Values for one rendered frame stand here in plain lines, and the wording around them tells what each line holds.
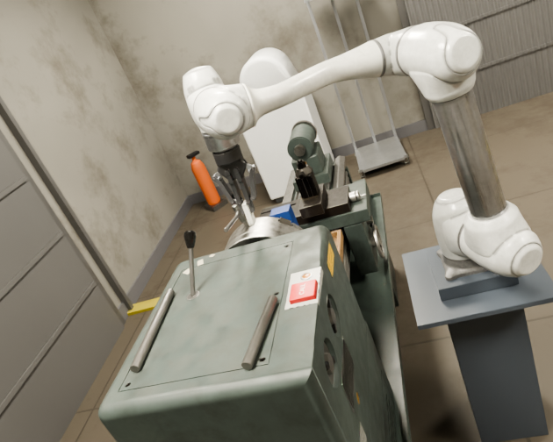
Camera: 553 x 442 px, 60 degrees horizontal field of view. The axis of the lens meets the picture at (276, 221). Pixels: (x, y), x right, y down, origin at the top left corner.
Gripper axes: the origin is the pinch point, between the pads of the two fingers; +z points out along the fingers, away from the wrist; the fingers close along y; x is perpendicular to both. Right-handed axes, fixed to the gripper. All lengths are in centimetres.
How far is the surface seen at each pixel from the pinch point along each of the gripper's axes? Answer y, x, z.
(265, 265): -5.3, 16.9, 7.7
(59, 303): 189, -115, 90
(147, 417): 14, 58, 12
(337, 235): -14, -51, 42
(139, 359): 19, 46, 8
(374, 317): -22, -41, 78
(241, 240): 6.9, -4.6, 10.8
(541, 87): -191, -383, 112
